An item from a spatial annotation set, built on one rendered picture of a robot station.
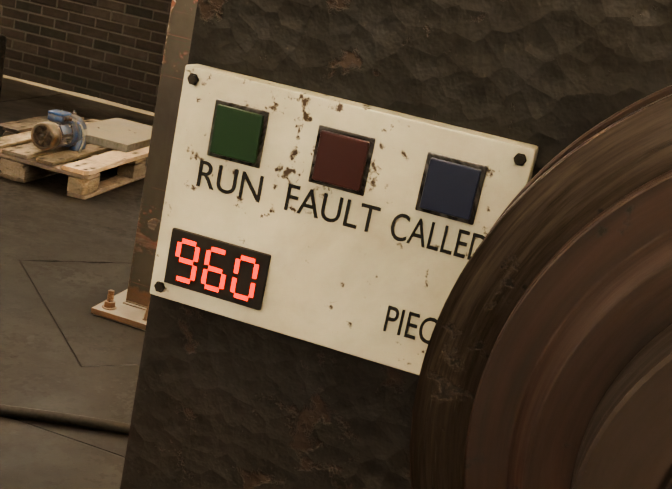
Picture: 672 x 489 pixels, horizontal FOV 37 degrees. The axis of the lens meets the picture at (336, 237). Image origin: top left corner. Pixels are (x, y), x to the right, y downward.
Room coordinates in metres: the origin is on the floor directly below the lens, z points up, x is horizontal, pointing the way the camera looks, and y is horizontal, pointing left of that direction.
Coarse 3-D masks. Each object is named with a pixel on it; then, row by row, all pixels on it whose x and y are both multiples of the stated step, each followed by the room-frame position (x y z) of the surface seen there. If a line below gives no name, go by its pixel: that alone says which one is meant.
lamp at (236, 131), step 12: (228, 108) 0.71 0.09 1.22; (216, 120) 0.71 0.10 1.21; (228, 120) 0.71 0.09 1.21; (240, 120) 0.71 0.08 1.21; (252, 120) 0.70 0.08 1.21; (216, 132) 0.71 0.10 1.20; (228, 132) 0.71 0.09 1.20; (240, 132) 0.71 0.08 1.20; (252, 132) 0.70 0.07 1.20; (216, 144) 0.71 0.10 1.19; (228, 144) 0.71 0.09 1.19; (240, 144) 0.71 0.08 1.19; (252, 144) 0.70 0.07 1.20; (228, 156) 0.71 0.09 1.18; (240, 156) 0.71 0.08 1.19; (252, 156) 0.70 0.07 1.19
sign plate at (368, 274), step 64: (192, 64) 0.73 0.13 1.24; (192, 128) 0.72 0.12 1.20; (320, 128) 0.70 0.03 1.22; (384, 128) 0.69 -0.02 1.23; (448, 128) 0.68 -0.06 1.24; (192, 192) 0.72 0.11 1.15; (256, 192) 0.71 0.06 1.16; (320, 192) 0.70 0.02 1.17; (384, 192) 0.68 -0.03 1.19; (512, 192) 0.66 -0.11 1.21; (192, 256) 0.71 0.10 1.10; (256, 256) 0.70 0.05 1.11; (320, 256) 0.69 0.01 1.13; (384, 256) 0.68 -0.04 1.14; (448, 256) 0.67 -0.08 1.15; (256, 320) 0.70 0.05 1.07; (320, 320) 0.69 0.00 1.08; (384, 320) 0.68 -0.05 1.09
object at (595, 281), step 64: (640, 192) 0.50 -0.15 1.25; (576, 256) 0.51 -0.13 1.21; (640, 256) 0.49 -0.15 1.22; (512, 320) 0.51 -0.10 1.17; (576, 320) 0.50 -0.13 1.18; (640, 320) 0.48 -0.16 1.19; (512, 384) 0.51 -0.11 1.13; (576, 384) 0.48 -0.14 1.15; (512, 448) 0.51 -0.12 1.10; (576, 448) 0.48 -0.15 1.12
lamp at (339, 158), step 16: (320, 144) 0.69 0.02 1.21; (336, 144) 0.69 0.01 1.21; (352, 144) 0.69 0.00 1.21; (368, 144) 0.68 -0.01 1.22; (320, 160) 0.69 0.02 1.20; (336, 160) 0.69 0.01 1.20; (352, 160) 0.69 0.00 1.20; (320, 176) 0.69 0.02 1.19; (336, 176) 0.69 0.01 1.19; (352, 176) 0.69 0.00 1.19
